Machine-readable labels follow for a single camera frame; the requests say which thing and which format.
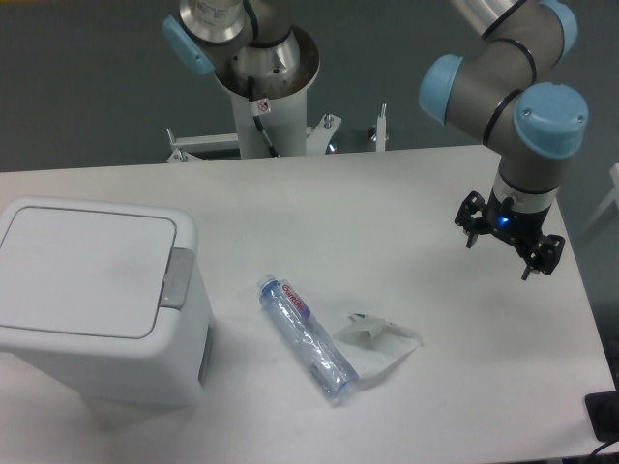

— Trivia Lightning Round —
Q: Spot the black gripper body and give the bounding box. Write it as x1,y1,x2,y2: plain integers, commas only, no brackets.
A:
485,187,548,251

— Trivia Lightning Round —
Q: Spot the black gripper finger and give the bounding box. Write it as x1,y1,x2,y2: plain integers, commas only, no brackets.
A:
455,190,489,248
521,235,565,281

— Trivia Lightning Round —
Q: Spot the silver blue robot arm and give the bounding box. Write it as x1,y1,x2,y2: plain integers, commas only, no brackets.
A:
162,1,589,275

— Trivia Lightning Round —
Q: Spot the grey trash can push button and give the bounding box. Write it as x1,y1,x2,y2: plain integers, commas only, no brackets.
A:
160,247,194,310

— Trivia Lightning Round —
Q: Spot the white trash can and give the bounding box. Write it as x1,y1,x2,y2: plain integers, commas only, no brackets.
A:
1,196,215,406

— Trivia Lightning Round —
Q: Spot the white trash can lid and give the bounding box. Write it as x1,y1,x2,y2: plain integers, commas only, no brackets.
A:
1,206,175,338

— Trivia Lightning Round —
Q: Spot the white object at right edge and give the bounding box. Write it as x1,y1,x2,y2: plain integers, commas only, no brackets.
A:
579,163,618,237

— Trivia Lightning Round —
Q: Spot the crumpled white paper wrapper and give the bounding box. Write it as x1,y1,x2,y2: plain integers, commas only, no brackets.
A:
332,313,423,381

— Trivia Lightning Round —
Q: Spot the black device at table edge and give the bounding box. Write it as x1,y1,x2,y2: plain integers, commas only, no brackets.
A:
584,391,618,442

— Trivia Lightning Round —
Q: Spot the clear plastic water bottle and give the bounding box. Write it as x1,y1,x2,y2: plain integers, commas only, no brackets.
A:
257,275,359,401

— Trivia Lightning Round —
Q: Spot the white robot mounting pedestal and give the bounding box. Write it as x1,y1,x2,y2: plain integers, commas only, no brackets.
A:
215,25,320,132

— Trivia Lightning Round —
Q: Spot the black cable on pedestal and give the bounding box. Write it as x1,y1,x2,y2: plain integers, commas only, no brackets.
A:
245,74,281,159

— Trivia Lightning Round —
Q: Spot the white metal frame bracket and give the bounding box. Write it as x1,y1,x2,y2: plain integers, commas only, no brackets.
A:
165,103,391,164

